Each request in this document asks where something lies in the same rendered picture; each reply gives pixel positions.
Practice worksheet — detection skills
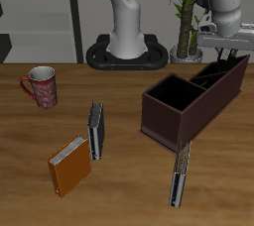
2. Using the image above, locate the red patterned mug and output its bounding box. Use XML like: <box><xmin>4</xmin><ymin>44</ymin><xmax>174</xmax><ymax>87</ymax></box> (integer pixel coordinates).
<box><xmin>19</xmin><ymin>65</ymin><xmax>60</xmax><ymax>111</ymax></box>

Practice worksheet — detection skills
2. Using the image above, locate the black book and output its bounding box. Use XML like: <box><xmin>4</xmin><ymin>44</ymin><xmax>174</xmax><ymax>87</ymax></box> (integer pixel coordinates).
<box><xmin>168</xmin><ymin>140</ymin><xmax>192</xmax><ymax>209</ymax></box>
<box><xmin>86</xmin><ymin>101</ymin><xmax>106</xmax><ymax>162</ymax></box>

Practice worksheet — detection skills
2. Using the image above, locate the orange book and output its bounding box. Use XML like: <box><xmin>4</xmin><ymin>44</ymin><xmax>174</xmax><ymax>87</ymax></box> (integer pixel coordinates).
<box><xmin>47</xmin><ymin>133</ymin><xmax>93</xmax><ymax>199</ymax></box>

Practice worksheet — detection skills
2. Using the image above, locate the grey shelf unit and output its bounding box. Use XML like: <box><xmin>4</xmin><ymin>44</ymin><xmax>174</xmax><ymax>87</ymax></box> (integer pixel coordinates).
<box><xmin>0</xmin><ymin>0</ymin><xmax>77</xmax><ymax>64</ymax></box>

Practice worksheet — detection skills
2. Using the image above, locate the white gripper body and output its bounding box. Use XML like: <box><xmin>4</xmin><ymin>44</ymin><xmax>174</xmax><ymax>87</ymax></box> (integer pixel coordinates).
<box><xmin>196</xmin><ymin>23</ymin><xmax>254</xmax><ymax>52</ymax></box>

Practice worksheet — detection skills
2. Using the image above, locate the dark brown desk caddy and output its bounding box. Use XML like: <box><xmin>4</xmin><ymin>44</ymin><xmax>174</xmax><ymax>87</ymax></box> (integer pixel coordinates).
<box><xmin>138</xmin><ymin>54</ymin><xmax>251</xmax><ymax>155</ymax></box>

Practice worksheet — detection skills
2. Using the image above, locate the dark vertical post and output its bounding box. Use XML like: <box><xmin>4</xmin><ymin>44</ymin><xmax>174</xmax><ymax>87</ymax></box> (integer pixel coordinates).
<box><xmin>66</xmin><ymin>0</ymin><xmax>84</xmax><ymax>64</ymax></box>

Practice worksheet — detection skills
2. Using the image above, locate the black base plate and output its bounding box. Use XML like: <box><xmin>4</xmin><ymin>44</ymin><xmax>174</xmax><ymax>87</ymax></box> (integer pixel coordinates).
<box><xmin>85</xmin><ymin>33</ymin><xmax>170</xmax><ymax>71</ymax></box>

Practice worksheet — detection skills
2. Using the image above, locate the green pot plant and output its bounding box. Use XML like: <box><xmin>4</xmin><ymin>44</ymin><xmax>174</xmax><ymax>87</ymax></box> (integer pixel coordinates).
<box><xmin>169</xmin><ymin>0</ymin><xmax>210</xmax><ymax>65</ymax></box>

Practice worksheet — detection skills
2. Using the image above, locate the dark block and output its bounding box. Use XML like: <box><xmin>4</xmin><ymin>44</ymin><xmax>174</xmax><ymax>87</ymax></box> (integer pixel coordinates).
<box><xmin>0</xmin><ymin>33</ymin><xmax>14</xmax><ymax>64</ymax></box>

